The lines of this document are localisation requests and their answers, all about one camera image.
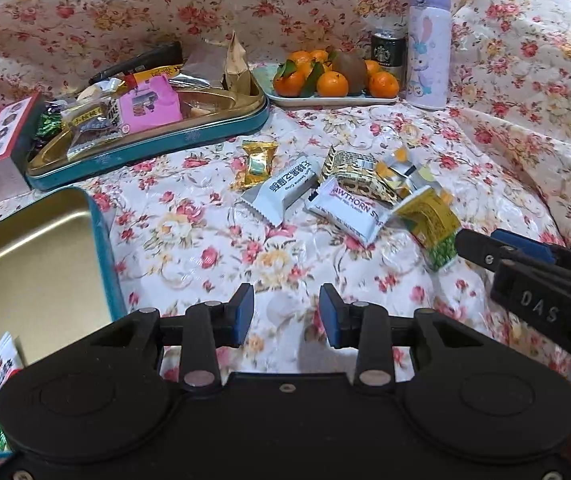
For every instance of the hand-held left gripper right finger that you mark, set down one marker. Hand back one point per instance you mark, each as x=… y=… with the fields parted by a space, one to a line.
x=333 y=315

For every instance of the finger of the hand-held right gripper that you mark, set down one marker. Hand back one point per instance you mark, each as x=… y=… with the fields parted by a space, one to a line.
x=525 y=245
x=478 y=250

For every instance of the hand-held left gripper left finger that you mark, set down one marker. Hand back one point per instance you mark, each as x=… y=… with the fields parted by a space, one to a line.
x=241 y=315

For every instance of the silver yellow snack packet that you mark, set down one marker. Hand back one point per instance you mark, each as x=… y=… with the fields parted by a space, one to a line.
x=408 y=172

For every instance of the white purple print snack packet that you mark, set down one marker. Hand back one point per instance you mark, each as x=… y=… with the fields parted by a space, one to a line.
x=348 y=210

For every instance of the white grey snack packet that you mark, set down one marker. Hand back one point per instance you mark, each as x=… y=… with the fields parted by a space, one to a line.
x=280 y=190

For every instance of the leopard pattern snack packet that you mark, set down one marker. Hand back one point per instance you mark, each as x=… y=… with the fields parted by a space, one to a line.
x=348 y=165

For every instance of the gold foil candy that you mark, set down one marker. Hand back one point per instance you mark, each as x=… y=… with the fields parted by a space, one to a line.
x=259 y=165

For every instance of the large empty-bottomed teal tin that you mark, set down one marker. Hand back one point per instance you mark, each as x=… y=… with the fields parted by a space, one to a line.
x=30 y=270

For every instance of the red white snack packet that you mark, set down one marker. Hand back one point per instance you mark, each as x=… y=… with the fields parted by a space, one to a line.
x=3 y=365

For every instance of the divided teal tin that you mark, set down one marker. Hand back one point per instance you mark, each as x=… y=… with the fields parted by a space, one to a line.
x=165 y=142

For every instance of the purple white thermos bottle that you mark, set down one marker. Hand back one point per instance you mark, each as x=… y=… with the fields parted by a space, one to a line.
x=429 y=50

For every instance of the dark coffee can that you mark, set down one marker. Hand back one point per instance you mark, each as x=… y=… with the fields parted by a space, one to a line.
x=388 y=57

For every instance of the white plate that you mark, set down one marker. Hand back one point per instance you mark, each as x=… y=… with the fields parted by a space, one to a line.
x=325 y=101

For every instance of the brown kiwi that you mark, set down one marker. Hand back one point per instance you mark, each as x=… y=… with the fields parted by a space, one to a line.
x=350 y=72

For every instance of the pile of tangerines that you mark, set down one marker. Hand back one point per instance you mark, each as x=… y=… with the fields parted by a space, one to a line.
x=333 y=85

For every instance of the pink packet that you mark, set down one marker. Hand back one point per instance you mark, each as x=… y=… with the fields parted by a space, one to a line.
x=148 y=105

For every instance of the clear packet with dark sweet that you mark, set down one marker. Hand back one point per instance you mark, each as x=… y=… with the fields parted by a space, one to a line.
x=93 y=137

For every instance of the brown paper bag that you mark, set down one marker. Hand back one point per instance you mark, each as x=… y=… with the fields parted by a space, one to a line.
x=238 y=65

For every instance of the translucent grey packet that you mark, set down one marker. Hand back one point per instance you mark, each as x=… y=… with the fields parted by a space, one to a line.
x=203 y=65

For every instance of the yellow label clear packet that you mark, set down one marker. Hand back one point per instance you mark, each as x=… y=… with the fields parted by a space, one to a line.
x=84 y=116

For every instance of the yellow red stick packet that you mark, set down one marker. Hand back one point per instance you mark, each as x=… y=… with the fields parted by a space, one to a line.
x=158 y=74

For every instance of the white round cake in wrap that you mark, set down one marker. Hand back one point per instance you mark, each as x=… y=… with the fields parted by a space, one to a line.
x=96 y=91

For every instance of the green foil candy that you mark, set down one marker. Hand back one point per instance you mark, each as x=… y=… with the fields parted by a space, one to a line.
x=48 y=124

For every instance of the long black bar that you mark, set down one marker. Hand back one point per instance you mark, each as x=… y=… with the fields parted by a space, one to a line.
x=140 y=60

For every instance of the purple foil candy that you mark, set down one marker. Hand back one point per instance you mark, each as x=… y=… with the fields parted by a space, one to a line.
x=56 y=108

